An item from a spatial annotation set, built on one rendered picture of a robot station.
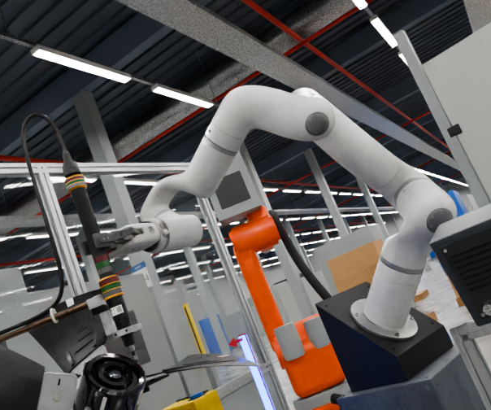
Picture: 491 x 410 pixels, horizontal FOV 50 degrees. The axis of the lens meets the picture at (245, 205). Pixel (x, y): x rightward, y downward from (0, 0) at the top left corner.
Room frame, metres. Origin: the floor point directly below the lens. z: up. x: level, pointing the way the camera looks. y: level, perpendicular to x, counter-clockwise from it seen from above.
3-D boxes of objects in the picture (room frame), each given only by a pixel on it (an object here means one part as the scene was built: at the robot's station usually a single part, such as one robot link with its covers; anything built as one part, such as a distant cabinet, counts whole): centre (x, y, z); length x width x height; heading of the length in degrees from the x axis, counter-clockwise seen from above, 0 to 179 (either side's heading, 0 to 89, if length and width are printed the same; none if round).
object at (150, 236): (1.21, 0.27, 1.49); 0.11 x 0.10 x 0.07; 145
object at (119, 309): (1.12, 0.33, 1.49); 0.04 x 0.04 x 0.46
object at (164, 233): (1.26, 0.24, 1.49); 0.09 x 0.03 x 0.08; 55
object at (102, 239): (1.11, 0.30, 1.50); 0.07 x 0.03 x 0.03; 145
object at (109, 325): (1.12, 0.34, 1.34); 0.09 x 0.07 x 0.10; 90
